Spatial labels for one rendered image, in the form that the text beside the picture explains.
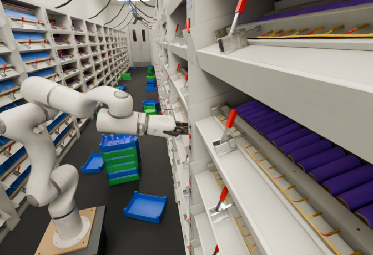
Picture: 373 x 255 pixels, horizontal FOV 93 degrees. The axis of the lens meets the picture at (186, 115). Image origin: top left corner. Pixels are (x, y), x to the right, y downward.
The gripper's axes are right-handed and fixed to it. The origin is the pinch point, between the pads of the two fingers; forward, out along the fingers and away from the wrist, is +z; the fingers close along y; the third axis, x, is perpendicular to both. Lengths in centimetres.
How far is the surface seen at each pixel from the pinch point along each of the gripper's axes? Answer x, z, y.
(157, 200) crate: 103, 5, 59
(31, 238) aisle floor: 122, -86, 44
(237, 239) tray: 6.5, 5.0, -38.6
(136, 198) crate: 107, -14, 65
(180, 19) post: -43, -2, 54
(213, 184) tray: 6.5, 5.0, -22.8
